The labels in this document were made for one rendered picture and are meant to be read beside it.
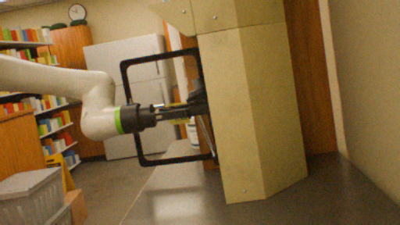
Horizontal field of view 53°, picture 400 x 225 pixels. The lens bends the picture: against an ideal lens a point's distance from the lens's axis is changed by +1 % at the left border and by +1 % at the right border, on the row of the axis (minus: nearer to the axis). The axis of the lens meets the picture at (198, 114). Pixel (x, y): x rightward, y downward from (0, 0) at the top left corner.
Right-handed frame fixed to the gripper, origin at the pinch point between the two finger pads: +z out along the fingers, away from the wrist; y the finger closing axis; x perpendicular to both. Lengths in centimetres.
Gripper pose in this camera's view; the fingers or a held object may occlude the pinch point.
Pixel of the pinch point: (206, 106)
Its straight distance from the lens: 123.2
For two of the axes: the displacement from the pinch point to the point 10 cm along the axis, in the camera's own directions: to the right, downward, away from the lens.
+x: 1.7, 9.8, 1.4
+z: 9.8, -1.5, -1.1
